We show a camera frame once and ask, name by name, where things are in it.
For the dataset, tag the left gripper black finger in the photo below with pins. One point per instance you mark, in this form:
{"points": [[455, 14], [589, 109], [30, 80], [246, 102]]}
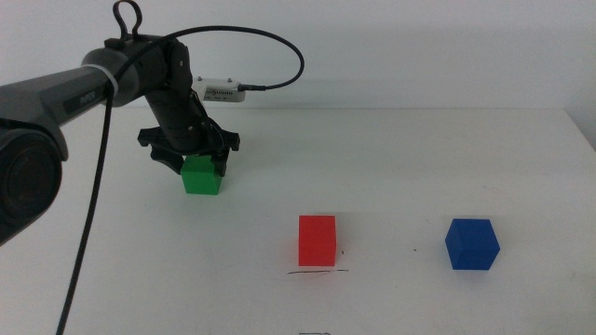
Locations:
{"points": [[170, 159], [220, 163]]}

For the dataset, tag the green cube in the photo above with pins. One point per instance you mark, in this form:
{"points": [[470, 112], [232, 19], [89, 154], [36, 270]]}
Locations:
{"points": [[201, 179]]}

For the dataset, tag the red cube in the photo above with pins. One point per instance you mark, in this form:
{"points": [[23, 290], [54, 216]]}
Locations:
{"points": [[316, 242]]}

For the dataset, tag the blue cube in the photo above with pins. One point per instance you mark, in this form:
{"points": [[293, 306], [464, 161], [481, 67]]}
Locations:
{"points": [[472, 245]]}

